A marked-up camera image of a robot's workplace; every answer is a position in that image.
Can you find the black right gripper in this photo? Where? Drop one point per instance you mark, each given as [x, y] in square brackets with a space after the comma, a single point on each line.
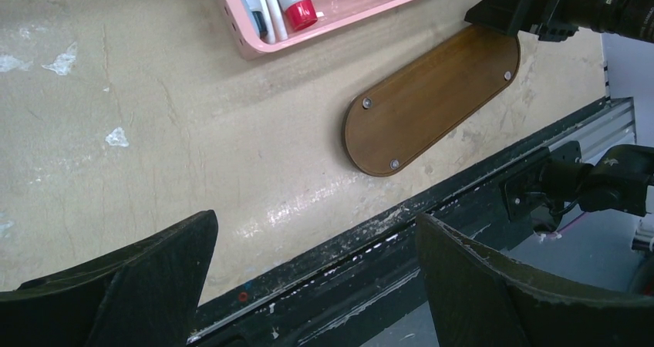
[550, 20]

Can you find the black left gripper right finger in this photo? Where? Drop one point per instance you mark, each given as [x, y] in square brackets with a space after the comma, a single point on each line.
[481, 297]

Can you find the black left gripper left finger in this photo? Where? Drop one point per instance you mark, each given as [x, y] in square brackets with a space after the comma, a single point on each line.
[144, 294]

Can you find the oval wooden tray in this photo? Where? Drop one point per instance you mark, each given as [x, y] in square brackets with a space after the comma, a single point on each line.
[387, 126]

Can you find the pink plastic basket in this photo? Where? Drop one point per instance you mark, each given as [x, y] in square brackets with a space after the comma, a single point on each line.
[332, 15]

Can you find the blue capped toothpaste tube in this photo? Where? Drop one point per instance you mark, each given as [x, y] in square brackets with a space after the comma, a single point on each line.
[255, 9]

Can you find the black table front rail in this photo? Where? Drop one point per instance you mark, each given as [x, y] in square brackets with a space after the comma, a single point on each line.
[367, 278]

